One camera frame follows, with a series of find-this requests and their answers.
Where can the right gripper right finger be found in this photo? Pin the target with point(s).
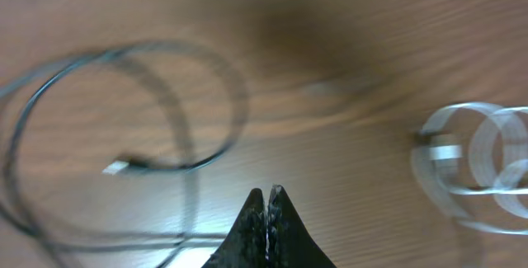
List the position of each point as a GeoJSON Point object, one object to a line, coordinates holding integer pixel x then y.
{"type": "Point", "coordinates": [290, 244]}

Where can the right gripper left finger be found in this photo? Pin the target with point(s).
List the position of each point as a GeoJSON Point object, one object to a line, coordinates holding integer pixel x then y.
{"type": "Point", "coordinates": [245, 244]}

